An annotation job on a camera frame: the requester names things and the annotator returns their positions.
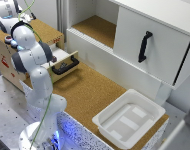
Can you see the wooden drawer box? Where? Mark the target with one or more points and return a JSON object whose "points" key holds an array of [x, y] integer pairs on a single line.
{"points": [[45, 31]]}

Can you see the red button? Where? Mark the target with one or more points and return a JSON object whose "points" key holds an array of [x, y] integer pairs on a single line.
{"points": [[8, 39]]}

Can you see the white sliding door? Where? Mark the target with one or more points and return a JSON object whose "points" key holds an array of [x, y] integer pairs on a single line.
{"points": [[161, 43]]}

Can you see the white plastic box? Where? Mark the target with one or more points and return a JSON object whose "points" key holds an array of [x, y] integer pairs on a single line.
{"points": [[128, 121]]}

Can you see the green button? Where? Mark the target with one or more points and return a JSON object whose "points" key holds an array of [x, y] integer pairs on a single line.
{"points": [[20, 48]]}

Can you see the white cabinet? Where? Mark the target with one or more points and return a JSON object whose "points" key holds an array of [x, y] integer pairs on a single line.
{"points": [[95, 56]]}

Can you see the wooden drawer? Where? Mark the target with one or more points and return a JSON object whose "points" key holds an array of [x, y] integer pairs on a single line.
{"points": [[67, 56]]}

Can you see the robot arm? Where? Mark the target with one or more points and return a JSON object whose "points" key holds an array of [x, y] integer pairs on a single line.
{"points": [[40, 83]]}

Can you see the blue button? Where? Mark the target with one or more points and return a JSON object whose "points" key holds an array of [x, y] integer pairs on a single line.
{"points": [[14, 43]]}

